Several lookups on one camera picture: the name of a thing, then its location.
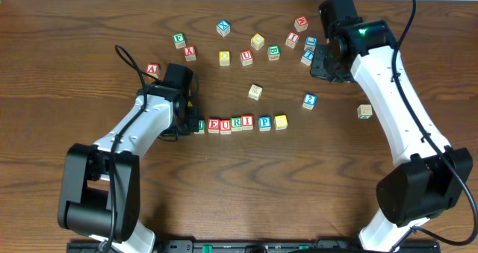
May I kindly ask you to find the yellow O block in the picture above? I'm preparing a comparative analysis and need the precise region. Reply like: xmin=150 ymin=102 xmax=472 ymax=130
xmin=219 ymin=51 xmax=231 ymax=66

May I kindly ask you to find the red Y block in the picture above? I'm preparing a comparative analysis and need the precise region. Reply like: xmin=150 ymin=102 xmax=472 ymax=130
xmin=183 ymin=46 xmax=197 ymax=61

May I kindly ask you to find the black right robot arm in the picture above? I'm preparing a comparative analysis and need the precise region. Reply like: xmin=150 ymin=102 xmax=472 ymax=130
xmin=311 ymin=16 xmax=477 ymax=252

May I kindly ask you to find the white green block right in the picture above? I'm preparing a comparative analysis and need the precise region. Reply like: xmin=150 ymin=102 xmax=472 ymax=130
xmin=357 ymin=104 xmax=373 ymax=119

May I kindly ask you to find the green N block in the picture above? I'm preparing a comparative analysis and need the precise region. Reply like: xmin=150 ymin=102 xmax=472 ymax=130
xmin=197 ymin=119 xmax=205 ymax=134

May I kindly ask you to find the red H block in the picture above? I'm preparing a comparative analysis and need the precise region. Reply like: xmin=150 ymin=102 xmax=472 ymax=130
xmin=294 ymin=16 xmax=309 ymax=32

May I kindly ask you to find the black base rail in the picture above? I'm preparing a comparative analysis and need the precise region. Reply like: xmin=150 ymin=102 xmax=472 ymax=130
xmin=66 ymin=239 xmax=441 ymax=253

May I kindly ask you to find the plain white wooden block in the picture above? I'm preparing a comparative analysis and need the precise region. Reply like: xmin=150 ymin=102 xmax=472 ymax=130
xmin=248 ymin=84 xmax=263 ymax=101

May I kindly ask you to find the red i block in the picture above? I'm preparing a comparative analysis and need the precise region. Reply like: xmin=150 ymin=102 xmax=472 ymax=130
xmin=241 ymin=115 xmax=254 ymax=131
xmin=285 ymin=32 xmax=299 ymax=49

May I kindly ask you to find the green R block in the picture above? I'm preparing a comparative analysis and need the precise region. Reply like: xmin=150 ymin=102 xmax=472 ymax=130
xmin=231 ymin=116 xmax=243 ymax=131

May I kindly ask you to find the blue T block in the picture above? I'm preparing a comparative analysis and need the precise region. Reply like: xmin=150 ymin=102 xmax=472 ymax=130
xmin=301 ymin=49 xmax=314 ymax=66

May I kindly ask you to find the blue X block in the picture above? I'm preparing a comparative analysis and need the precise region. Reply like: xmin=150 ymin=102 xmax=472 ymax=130
xmin=217 ymin=19 xmax=231 ymax=37

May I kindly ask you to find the red A block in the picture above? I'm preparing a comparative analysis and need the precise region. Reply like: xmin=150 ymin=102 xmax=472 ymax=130
xmin=146 ymin=63 xmax=161 ymax=79

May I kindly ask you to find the yellow S block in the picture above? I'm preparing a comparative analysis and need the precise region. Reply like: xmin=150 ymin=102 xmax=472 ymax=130
xmin=274 ymin=115 xmax=288 ymax=131

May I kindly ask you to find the green F block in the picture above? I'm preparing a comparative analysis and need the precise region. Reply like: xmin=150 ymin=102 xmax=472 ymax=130
xmin=173 ymin=33 xmax=186 ymax=49

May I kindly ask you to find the yellow block top middle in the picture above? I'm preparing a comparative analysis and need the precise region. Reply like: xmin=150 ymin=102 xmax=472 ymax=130
xmin=251 ymin=33 xmax=265 ymax=51

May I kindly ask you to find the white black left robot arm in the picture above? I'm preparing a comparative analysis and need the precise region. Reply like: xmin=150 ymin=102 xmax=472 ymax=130
xmin=58 ymin=84 xmax=198 ymax=252

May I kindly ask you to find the blue P block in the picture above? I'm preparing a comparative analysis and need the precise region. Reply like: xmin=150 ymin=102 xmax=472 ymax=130
xmin=258 ymin=116 xmax=272 ymax=131

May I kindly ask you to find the blue L block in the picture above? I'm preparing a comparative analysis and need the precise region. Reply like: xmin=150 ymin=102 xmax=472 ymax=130
xmin=304 ymin=36 xmax=318 ymax=51

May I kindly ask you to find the red u block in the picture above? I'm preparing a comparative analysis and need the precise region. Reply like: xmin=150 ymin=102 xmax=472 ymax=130
xmin=219 ymin=119 xmax=232 ymax=134
xmin=240 ymin=50 xmax=253 ymax=66

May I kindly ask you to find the red E block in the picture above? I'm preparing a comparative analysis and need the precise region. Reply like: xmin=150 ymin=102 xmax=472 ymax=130
xmin=207 ymin=118 xmax=220 ymax=134

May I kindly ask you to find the green B block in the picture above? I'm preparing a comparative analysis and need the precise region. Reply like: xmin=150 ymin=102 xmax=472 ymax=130
xmin=267 ymin=45 xmax=281 ymax=60

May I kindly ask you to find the blue 2 block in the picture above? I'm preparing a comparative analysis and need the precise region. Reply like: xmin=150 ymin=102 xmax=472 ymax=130
xmin=302 ymin=93 xmax=317 ymax=110

